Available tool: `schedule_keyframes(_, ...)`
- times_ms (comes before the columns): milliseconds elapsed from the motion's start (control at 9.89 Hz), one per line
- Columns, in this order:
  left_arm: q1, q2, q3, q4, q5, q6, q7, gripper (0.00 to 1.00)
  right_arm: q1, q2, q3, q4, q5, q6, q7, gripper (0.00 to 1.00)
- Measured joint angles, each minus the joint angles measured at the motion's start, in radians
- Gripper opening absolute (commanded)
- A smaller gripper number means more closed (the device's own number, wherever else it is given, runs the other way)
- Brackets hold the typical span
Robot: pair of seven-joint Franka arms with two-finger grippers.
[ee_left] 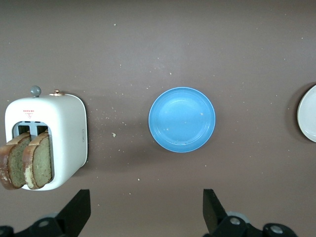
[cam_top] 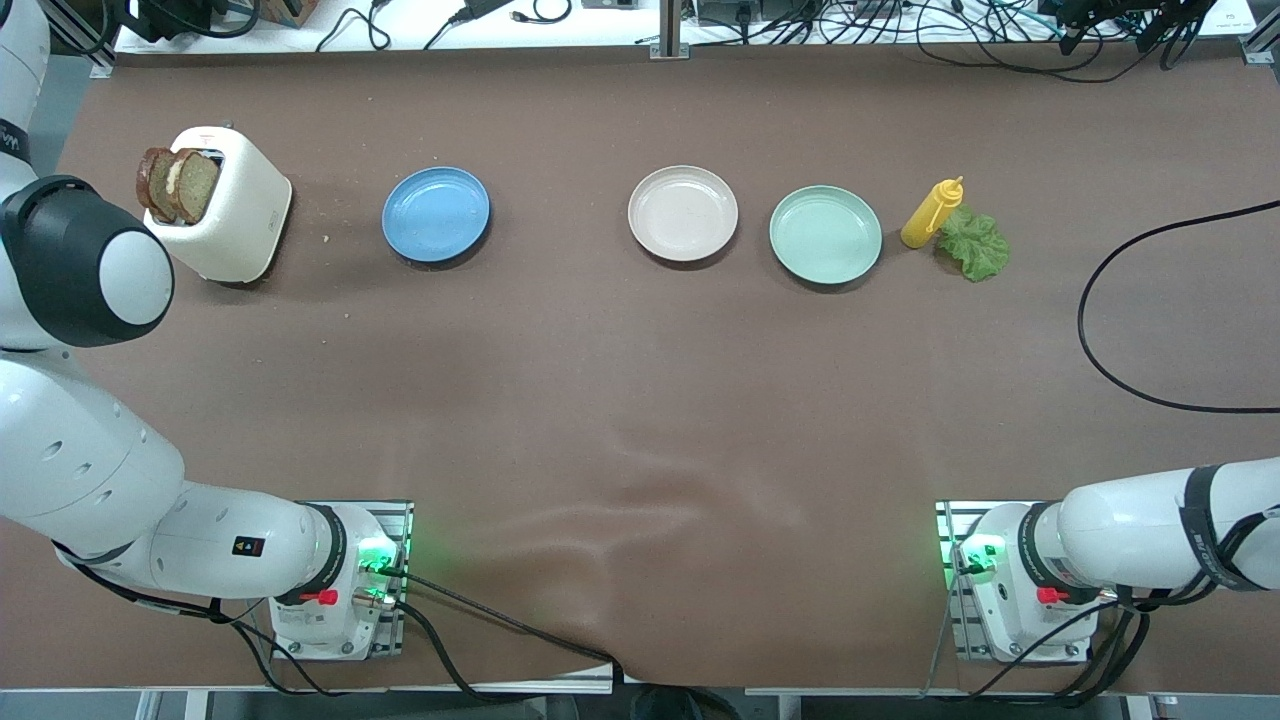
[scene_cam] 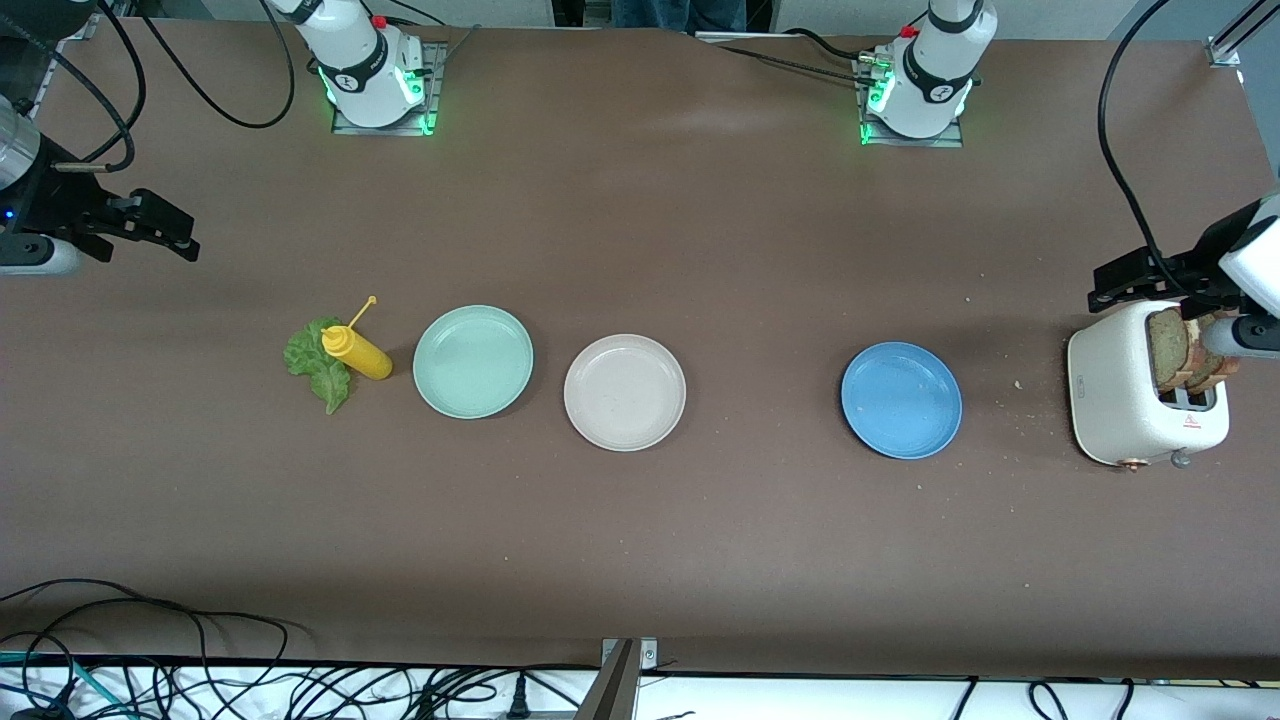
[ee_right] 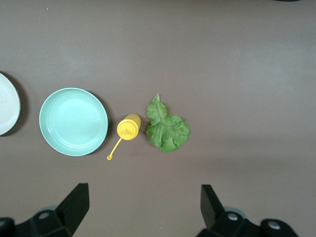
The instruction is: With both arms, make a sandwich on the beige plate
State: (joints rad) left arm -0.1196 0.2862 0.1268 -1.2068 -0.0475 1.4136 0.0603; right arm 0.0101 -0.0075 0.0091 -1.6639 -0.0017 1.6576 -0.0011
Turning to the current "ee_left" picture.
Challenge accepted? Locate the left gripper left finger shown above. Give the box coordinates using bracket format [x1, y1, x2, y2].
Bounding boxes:
[0, 189, 91, 237]

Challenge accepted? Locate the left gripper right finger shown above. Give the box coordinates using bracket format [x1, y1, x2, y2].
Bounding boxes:
[202, 189, 298, 237]

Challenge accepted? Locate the brown bread slice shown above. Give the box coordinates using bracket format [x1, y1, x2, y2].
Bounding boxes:
[22, 129, 53, 190]
[0, 131, 32, 191]

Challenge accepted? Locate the blue plate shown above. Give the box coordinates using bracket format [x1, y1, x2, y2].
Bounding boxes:
[148, 86, 216, 154]

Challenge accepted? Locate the beige plate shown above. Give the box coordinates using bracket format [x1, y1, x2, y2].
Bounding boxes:
[297, 84, 316, 143]

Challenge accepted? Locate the white two-slot toaster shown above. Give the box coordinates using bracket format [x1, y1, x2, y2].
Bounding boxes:
[4, 85, 89, 191]

